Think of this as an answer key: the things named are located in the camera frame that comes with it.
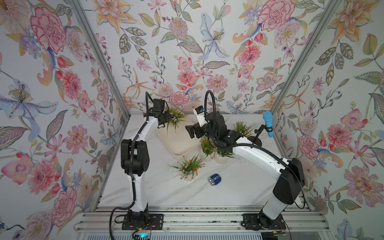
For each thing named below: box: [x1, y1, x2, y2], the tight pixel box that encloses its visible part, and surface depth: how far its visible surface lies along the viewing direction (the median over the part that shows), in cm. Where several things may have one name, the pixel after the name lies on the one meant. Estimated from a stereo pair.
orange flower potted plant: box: [167, 152, 205, 182], surface depth 81 cm
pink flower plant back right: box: [233, 116, 256, 138], surface depth 99 cm
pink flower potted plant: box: [165, 106, 188, 136], surface depth 94 cm
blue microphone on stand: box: [247, 111, 274, 147], surface depth 92 cm
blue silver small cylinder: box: [208, 173, 222, 187], surface depth 88 cm
